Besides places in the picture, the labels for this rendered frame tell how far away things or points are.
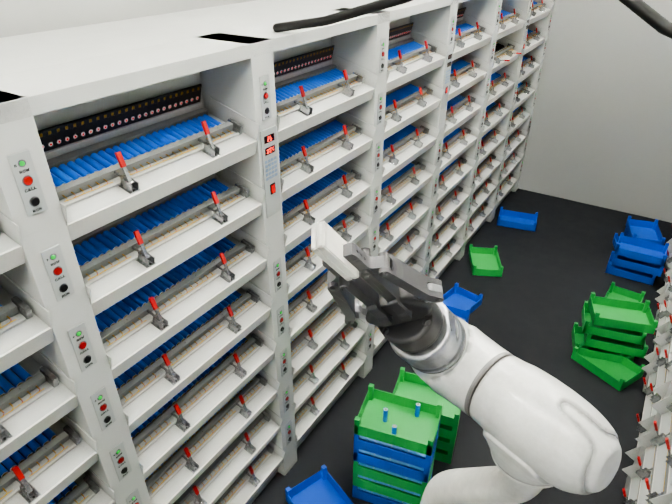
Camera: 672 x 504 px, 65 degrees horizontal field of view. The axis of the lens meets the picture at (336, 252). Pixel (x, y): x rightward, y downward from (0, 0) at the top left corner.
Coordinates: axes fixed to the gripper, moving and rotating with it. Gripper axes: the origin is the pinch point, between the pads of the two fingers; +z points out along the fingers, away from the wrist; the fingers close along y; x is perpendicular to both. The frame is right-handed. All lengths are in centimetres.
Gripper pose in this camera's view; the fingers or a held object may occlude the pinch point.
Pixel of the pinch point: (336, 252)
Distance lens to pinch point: 52.3
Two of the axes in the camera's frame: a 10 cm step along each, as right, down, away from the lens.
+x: 0.0, 8.4, -5.4
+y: 8.6, -2.8, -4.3
